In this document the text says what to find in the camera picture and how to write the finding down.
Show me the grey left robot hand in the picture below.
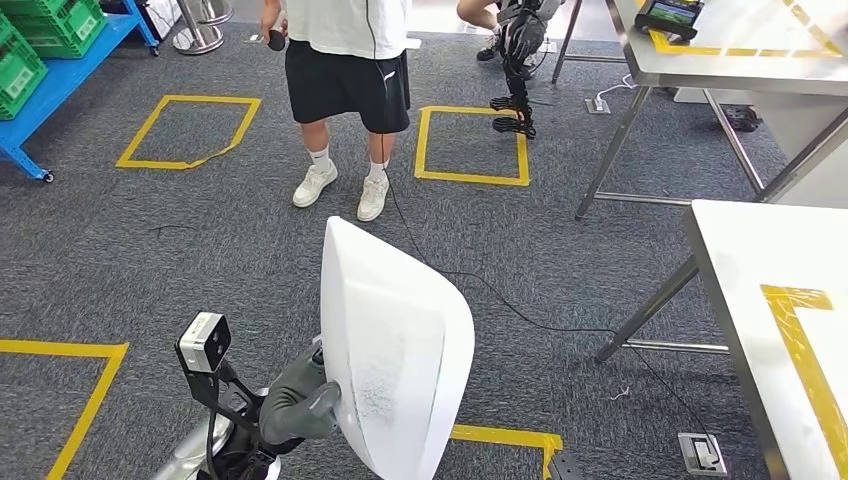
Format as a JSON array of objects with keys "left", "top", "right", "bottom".
[{"left": 259, "top": 344, "right": 342, "bottom": 446}]

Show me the white curved plastic part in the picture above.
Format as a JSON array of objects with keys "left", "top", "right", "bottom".
[{"left": 321, "top": 216, "right": 476, "bottom": 480}]

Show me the blue metal shelf rack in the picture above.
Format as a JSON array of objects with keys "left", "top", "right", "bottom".
[{"left": 0, "top": 0, "right": 160, "bottom": 185}]

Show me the stainless steel workbench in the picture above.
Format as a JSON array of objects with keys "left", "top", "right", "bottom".
[{"left": 594, "top": 198, "right": 848, "bottom": 480}]

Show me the yellow floor tape square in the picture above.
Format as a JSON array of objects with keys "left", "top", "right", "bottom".
[
  {"left": 450, "top": 423, "right": 564, "bottom": 480},
  {"left": 0, "top": 339, "right": 129, "bottom": 480},
  {"left": 115, "top": 94, "right": 262, "bottom": 172},
  {"left": 414, "top": 105, "right": 531, "bottom": 187}
]

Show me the person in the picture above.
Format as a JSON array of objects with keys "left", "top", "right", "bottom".
[
  {"left": 259, "top": 0, "right": 422, "bottom": 223},
  {"left": 457, "top": 0, "right": 505, "bottom": 64}
]

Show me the steel stanchion base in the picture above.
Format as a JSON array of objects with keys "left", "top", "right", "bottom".
[
  {"left": 172, "top": 0, "right": 227, "bottom": 56},
  {"left": 198, "top": 0, "right": 234, "bottom": 26}
]

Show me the white box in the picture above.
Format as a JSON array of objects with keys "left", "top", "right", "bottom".
[{"left": 142, "top": 0, "right": 183, "bottom": 42}]

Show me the grey and black humanoid robot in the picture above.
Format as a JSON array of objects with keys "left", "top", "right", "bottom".
[{"left": 490, "top": 0, "right": 564, "bottom": 140}]

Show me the green plastic crate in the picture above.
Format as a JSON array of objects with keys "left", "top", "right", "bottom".
[
  {"left": 0, "top": 13, "right": 49, "bottom": 121},
  {"left": 0, "top": 0, "right": 107, "bottom": 60}
]

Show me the black shoe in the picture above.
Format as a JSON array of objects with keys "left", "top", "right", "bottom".
[{"left": 725, "top": 105, "right": 762, "bottom": 132}]

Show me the black remote controller with screen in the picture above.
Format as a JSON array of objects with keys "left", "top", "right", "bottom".
[{"left": 634, "top": 0, "right": 705, "bottom": 42}]

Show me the stainless steel table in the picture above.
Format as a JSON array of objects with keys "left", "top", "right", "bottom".
[{"left": 551, "top": 0, "right": 848, "bottom": 220}]

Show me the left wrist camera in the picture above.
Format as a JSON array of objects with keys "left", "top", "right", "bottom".
[{"left": 175, "top": 312, "right": 266, "bottom": 432}]

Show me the black floor cable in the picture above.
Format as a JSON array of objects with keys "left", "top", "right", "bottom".
[{"left": 364, "top": 0, "right": 723, "bottom": 458}]

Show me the white cable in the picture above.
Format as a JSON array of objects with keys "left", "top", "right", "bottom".
[{"left": 596, "top": 74, "right": 637, "bottom": 107}]

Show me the small yellow tape frame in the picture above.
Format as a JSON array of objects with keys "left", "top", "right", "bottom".
[{"left": 760, "top": 284, "right": 848, "bottom": 478}]

